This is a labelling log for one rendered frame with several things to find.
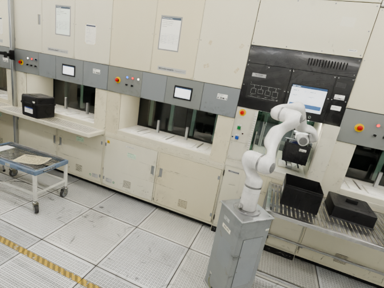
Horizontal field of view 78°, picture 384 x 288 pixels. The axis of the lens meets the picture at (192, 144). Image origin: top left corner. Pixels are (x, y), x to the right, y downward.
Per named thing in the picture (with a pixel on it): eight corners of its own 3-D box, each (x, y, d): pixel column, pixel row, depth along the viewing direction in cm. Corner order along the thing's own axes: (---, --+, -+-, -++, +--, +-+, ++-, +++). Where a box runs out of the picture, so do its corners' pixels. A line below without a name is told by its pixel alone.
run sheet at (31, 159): (9, 161, 246) (9, 160, 245) (24, 153, 269) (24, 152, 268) (40, 165, 248) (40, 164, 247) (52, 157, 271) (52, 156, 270)
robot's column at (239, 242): (219, 311, 176) (242, 223, 155) (202, 280, 200) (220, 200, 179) (250, 300, 188) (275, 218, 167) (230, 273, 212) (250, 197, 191)
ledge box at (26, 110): (19, 114, 295) (18, 92, 288) (40, 112, 320) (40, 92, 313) (35, 119, 285) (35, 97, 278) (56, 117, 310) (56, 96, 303)
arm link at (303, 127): (315, 110, 182) (316, 136, 202) (292, 114, 188) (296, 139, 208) (317, 118, 176) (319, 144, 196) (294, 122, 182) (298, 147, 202)
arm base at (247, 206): (244, 218, 161) (250, 193, 155) (228, 203, 177) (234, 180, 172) (265, 215, 169) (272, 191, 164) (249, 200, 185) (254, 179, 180)
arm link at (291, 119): (251, 170, 170) (271, 179, 159) (245, 163, 161) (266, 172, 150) (285, 112, 176) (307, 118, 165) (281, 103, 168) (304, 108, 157)
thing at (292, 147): (278, 163, 225) (287, 131, 217) (278, 158, 244) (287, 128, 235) (306, 170, 218) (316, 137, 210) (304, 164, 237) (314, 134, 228)
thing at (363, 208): (329, 216, 182) (335, 202, 178) (324, 200, 209) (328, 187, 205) (374, 231, 173) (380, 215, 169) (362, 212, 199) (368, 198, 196)
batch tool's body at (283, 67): (208, 232, 262) (250, 43, 208) (227, 196, 349) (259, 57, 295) (293, 264, 236) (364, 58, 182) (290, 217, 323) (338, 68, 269)
